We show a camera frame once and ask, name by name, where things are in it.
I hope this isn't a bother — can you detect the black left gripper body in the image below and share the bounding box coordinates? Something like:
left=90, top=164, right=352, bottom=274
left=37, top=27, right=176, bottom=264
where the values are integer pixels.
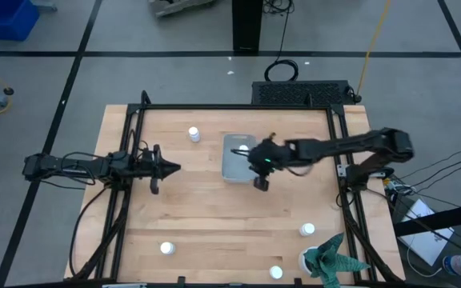
left=136, top=143, right=163, bottom=196

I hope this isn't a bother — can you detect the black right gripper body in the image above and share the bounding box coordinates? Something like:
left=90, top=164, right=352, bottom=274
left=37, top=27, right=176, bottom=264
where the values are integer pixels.
left=247, top=137, right=295, bottom=192

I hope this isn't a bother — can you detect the grey plastic basket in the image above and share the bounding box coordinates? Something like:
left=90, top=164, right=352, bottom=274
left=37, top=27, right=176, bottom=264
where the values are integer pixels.
left=221, top=133, right=260, bottom=185

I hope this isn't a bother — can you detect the black vented computer case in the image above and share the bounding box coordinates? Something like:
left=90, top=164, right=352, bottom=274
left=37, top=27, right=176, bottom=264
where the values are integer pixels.
left=251, top=80, right=355, bottom=107

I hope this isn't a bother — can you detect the green plant in white pot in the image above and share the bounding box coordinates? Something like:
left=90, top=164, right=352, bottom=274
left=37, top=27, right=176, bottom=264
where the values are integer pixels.
left=297, top=232, right=371, bottom=288

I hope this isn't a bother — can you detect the tall black pillar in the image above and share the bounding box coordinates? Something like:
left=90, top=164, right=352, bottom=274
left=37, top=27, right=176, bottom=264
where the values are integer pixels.
left=231, top=0, right=264, bottom=53

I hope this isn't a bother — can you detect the white power strip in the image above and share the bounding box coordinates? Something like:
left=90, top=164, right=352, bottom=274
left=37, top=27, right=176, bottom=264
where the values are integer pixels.
left=382, top=178, right=410, bottom=197

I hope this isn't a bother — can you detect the grey metal floor object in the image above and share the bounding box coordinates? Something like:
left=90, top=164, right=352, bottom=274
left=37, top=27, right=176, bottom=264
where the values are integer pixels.
left=148, top=0, right=218, bottom=18

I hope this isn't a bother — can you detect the white paper sheet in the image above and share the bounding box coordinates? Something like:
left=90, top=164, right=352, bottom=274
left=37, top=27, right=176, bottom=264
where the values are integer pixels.
left=397, top=198, right=455, bottom=267

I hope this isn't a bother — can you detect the black metal beam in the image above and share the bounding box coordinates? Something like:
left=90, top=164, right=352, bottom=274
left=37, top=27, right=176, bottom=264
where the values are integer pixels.
left=393, top=199, right=461, bottom=238

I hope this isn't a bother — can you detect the blue plastic bin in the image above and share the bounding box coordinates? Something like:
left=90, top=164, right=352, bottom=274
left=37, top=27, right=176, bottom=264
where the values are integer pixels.
left=0, top=0, right=41, bottom=42

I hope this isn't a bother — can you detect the black aluminium table frame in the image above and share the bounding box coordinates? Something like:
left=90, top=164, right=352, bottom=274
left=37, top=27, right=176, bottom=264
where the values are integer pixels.
left=70, top=90, right=406, bottom=288

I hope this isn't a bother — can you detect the white metal bracket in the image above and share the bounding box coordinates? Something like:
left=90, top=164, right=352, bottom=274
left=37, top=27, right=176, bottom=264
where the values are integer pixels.
left=336, top=163, right=354, bottom=178

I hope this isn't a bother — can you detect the black coiled hanging cable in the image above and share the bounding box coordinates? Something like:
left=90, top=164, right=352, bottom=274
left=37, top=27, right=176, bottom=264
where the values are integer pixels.
left=263, top=0, right=299, bottom=83

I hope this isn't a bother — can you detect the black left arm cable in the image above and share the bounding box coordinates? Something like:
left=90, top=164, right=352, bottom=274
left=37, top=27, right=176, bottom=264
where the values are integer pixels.
left=68, top=186, right=110, bottom=277

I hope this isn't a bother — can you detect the long yellow hanging cable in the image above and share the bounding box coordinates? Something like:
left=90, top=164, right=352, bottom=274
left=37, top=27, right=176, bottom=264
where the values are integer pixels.
left=356, top=0, right=392, bottom=99

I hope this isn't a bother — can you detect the black floor cable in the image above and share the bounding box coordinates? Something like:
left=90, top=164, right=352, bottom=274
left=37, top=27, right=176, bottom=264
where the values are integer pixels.
left=398, top=142, right=461, bottom=180

